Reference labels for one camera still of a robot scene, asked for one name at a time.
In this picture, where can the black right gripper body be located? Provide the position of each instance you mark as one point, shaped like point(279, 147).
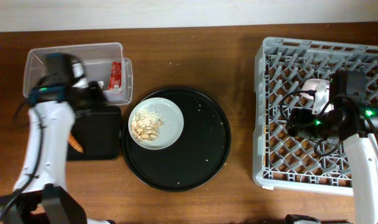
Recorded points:
point(306, 123)

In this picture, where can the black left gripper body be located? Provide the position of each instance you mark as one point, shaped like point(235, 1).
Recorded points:
point(91, 96)

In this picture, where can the pink bowl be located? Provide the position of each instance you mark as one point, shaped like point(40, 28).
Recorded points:
point(310, 85)

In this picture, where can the white tissue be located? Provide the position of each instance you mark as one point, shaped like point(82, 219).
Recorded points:
point(100, 84)

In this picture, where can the red snack wrapper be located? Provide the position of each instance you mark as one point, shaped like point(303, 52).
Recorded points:
point(115, 79)

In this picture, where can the orange carrot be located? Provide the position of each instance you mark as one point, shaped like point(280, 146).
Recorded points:
point(75, 144)

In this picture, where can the rice and nut shells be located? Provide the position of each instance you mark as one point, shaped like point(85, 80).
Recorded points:
point(146, 124)

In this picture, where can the grey plate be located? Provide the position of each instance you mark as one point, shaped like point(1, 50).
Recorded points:
point(170, 114)

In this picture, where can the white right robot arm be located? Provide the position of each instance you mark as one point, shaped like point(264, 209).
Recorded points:
point(362, 153)

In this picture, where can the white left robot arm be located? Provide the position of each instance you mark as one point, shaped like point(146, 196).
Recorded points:
point(40, 193)

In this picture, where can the clear plastic waste bin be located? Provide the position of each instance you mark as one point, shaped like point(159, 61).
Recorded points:
point(97, 60)

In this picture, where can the grey dishwasher rack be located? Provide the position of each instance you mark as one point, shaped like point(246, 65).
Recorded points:
point(282, 67)

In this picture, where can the black rectangular tray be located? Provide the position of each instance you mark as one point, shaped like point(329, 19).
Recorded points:
point(98, 133)

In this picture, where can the black round serving tray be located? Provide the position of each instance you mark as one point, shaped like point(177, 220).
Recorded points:
point(197, 155)

